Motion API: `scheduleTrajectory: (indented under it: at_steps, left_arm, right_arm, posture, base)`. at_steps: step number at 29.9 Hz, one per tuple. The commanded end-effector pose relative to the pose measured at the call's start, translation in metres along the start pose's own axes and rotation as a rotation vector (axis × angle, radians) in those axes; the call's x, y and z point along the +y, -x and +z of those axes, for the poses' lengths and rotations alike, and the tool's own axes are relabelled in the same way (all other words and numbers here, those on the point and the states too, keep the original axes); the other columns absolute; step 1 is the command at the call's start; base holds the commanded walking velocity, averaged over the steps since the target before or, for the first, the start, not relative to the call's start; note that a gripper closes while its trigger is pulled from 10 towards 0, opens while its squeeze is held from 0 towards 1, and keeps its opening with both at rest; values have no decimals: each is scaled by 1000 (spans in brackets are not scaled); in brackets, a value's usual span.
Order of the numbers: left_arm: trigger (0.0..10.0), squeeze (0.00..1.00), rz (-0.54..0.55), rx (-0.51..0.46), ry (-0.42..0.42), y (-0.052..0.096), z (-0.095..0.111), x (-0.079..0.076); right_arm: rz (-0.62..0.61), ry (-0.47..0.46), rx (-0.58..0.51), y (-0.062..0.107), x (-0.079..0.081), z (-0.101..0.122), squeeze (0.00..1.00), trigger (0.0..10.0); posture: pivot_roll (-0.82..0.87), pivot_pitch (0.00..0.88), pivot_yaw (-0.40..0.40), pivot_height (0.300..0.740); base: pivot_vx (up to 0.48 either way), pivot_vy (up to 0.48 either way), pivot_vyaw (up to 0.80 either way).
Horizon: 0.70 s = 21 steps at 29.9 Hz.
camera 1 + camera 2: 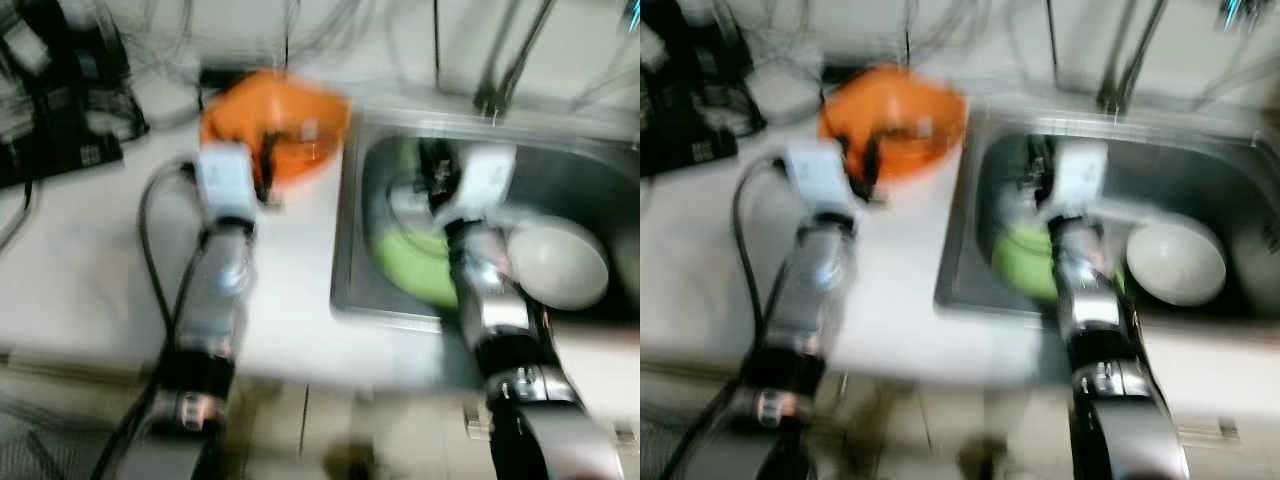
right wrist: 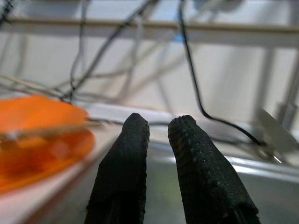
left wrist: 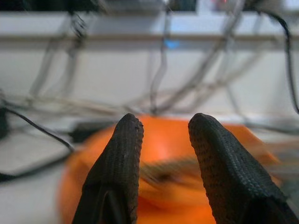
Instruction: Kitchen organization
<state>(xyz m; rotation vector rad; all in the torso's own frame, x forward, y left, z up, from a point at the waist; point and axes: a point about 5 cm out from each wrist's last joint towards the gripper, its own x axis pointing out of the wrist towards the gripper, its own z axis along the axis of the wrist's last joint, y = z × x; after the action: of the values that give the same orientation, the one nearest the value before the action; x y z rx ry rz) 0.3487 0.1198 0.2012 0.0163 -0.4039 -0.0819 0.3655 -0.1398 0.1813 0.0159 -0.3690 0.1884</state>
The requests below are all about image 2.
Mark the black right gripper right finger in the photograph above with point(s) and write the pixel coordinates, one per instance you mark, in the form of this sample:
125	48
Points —
205	170

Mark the orange bowl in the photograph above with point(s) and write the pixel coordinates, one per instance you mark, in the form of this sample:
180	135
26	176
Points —
35	112

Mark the orange plate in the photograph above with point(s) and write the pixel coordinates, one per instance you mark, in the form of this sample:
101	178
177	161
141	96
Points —
35	168

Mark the stainless steel sink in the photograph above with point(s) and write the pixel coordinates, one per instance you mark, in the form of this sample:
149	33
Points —
268	186

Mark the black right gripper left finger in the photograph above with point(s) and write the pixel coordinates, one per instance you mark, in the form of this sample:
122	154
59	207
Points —
123	168

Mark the metal spoon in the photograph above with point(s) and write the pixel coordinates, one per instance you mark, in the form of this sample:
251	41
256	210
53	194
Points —
58	131

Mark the metal faucet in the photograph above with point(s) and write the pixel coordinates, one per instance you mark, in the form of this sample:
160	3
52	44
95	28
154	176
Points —
275	136

